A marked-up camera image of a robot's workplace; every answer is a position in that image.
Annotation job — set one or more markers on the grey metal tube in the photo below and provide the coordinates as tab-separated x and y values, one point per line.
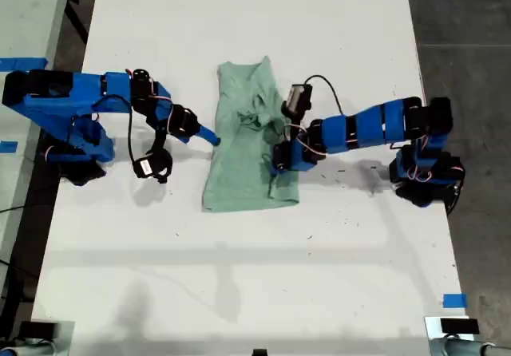
24	350
459	348

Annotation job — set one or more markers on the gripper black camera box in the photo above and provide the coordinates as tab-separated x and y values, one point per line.
297	98
153	166

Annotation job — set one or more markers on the blue tape patch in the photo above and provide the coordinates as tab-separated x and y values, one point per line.
455	300

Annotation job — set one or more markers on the metal mounting plate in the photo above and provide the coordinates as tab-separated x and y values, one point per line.
432	332
66	340

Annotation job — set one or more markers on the long blue tape strip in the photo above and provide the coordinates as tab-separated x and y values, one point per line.
24	64

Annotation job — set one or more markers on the pale side table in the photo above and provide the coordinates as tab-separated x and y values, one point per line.
24	13

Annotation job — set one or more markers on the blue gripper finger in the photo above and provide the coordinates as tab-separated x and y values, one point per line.
207	134

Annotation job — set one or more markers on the small black clamp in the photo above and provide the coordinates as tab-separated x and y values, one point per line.
260	352

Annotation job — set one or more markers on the black metal bar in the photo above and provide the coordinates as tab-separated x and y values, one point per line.
76	13

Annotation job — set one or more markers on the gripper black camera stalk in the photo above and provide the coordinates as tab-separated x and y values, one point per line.
157	140
294	128

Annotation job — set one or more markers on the pale green T-shirt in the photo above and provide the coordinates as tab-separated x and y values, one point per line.
239	172

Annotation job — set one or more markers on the small black box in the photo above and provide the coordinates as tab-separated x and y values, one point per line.
38	329
459	326

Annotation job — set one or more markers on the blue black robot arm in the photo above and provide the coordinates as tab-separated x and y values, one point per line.
367	126
60	104

